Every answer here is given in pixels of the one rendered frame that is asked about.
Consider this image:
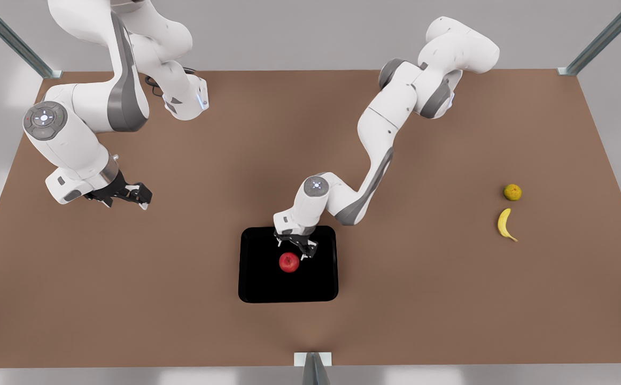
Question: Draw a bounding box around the black cable loop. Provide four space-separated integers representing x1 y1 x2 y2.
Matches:
145 67 197 98

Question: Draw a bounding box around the black rectangular tray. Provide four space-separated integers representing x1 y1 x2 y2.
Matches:
238 226 339 304

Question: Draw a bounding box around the yellow banana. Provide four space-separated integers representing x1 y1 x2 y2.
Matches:
497 208 519 243

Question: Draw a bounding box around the silver frame post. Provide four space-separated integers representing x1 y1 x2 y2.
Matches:
0 0 63 80
557 0 621 76
294 352 332 385

